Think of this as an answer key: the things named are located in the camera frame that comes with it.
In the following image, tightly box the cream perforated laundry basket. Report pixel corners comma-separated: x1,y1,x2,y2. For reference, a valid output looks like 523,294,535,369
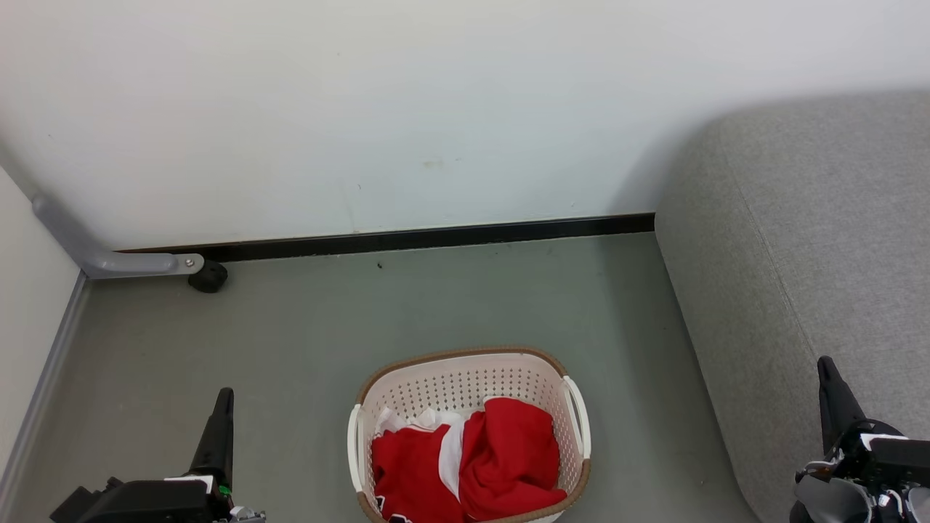
347,346,592,523

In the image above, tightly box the black wall baseboard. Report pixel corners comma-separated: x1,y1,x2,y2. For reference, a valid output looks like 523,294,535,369
120,212,655,264

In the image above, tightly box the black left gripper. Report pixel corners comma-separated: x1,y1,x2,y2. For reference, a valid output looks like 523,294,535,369
49,387,266,523

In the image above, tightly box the grey fabric sofa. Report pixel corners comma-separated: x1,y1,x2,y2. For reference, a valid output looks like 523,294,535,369
654,91,930,523

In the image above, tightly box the grey skirting strip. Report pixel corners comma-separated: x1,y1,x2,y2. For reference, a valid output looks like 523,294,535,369
0,272,92,509

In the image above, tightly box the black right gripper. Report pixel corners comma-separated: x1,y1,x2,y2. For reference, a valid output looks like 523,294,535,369
796,356,930,496

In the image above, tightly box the grey metal partition leg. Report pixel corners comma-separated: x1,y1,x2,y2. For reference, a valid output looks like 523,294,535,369
31,192,206,281

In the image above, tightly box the red and white garment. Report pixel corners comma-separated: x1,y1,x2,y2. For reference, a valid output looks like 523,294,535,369
371,396,569,523

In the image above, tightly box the black round rubber foot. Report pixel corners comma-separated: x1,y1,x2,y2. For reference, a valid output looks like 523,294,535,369
188,259,229,294

